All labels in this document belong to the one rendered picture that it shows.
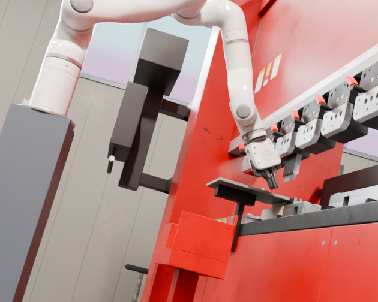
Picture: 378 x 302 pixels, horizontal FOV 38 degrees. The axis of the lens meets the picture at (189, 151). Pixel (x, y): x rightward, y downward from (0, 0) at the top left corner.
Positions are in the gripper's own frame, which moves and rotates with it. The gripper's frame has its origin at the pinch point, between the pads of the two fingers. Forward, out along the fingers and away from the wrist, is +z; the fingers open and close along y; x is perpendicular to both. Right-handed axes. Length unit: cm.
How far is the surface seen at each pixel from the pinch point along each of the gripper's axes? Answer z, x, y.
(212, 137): -40, 91, 39
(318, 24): -52, -5, 43
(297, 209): 11.1, -2.8, 3.3
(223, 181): -6.4, 9.5, -12.3
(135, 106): -71, 108, 11
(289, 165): -5.1, 10.9, 17.6
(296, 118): -18.8, -4.0, 16.6
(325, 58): -34.6, -14.9, 29.9
